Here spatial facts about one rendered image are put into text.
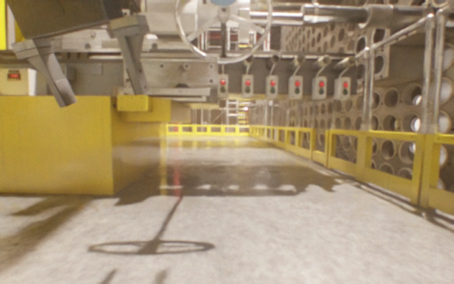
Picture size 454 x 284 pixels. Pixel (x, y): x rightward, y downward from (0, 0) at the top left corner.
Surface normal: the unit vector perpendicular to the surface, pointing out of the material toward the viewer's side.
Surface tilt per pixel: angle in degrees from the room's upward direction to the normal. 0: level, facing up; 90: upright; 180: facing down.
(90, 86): 90
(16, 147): 90
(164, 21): 90
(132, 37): 113
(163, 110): 90
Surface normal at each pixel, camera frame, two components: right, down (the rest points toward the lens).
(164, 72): 0.02, 0.08
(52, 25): -0.07, 0.47
